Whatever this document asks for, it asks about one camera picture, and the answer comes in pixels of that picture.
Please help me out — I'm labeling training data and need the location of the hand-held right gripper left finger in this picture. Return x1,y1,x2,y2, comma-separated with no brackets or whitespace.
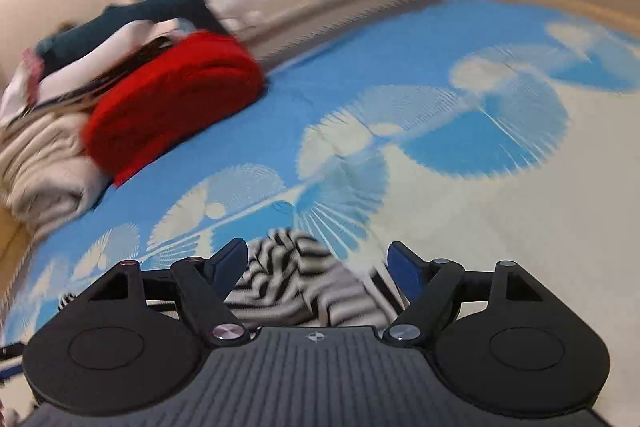
100,237,249,347

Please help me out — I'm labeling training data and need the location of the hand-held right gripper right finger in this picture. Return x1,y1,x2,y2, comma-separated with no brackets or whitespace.
382,241,538,348

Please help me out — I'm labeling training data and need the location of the black white striped hoodie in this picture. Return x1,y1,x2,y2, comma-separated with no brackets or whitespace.
0,229,408,378

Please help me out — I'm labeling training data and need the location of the stack of folded white clothes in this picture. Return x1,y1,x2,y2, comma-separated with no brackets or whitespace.
0,34,177,142

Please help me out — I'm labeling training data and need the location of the blue printed bed mat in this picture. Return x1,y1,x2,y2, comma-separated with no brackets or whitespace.
0,0,640,427

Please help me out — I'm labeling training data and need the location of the red folded blanket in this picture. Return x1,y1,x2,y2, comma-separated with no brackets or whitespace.
82,31,266,188

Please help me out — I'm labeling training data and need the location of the cream folded blanket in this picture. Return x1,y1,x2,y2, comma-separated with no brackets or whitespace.
5,157,110,239
0,109,96,180

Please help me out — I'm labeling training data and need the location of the wooden headboard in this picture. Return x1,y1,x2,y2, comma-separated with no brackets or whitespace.
0,204,36,269

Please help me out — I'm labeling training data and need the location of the white folded quilt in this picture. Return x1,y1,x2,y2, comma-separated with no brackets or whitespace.
35,19,192,100

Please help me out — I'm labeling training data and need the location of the teal shark plush toy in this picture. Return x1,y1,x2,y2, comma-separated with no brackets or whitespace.
37,0,231,75

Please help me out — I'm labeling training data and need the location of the white and pink cloth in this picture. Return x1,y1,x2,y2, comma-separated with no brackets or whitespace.
0,47,47,124

